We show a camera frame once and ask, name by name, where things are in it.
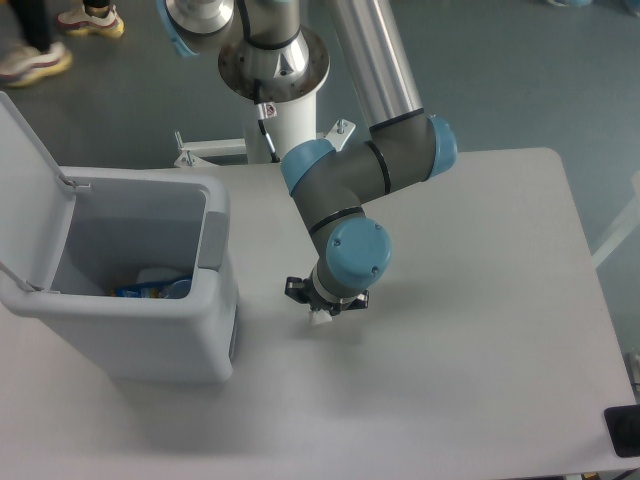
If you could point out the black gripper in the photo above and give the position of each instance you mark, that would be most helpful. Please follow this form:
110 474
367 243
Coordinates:
304 291

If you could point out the clear plastic water bottle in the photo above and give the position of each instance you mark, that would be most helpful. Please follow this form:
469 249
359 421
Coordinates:
179 289

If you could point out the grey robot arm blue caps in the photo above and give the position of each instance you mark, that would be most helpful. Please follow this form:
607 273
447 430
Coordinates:
329 187

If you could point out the grey plastic trash can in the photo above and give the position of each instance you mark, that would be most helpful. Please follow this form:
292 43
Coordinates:
143 226

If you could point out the grey trash can lid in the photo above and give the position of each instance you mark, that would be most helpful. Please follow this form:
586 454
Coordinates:
37 204

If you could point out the blue snack packet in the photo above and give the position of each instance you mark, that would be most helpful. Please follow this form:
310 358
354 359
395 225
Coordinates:
153 290

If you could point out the white and yellow sneaker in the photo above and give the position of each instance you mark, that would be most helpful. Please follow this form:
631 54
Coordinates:
85 20

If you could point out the black device at table edge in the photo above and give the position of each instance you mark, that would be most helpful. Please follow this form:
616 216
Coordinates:
623 426

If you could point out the white red yellow sneaker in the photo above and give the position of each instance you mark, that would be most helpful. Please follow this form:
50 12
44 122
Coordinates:
25 65

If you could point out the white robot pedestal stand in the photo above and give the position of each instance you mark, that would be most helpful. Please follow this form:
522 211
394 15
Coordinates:
278 88

